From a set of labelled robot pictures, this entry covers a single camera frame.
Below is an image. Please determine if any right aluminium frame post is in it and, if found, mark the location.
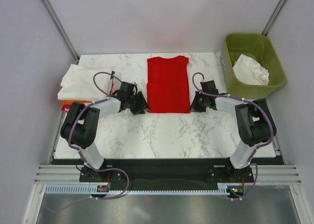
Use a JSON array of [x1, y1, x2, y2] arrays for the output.
[[261, 0, 288, 36]]

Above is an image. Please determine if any left aluminium frame post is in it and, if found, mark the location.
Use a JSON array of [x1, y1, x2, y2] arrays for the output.
[[40, 0, 79, 63]]

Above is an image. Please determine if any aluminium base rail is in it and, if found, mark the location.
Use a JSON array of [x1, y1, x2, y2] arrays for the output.
[[35, 165, 301, 185]]

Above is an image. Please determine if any white crumpled t shirt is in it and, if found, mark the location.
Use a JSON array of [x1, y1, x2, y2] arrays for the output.
[[233, 54, 269, 85]]

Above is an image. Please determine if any green plastic bin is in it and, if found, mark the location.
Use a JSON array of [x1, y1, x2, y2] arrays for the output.
[[220, 33, 287, 99]]

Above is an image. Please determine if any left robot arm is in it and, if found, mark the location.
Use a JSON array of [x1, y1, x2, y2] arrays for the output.
[[60, 82, 151, 181]]

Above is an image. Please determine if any aluminium frame post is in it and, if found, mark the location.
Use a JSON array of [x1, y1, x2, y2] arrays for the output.
[[261, 0, 288, 36], [40, 0, 79, 63]]

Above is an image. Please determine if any white slotted cable duct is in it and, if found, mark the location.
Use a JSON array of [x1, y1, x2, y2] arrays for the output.
[[45, 184, 243, 195]]

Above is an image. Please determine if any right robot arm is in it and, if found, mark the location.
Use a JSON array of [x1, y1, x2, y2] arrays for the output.
[[190, 80, 277, 182]]

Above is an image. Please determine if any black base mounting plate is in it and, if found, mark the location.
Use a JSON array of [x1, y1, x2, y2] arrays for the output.
[[50, 157, 256, 192]]

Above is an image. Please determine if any white folded t shirt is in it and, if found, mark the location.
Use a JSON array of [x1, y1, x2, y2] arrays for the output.
[[57, 64, 112, 101]]

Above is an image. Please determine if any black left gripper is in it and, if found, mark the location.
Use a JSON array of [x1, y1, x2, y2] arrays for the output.
[[127, 91, 151, 115]]

